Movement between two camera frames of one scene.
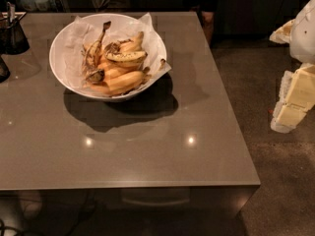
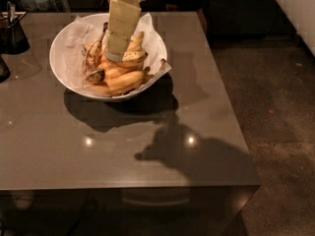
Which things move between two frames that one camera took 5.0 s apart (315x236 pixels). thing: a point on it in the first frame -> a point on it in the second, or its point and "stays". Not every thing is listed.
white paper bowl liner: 84,33 stays
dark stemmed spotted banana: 90,66 stays
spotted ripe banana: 125,56 stays
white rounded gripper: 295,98 -> 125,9
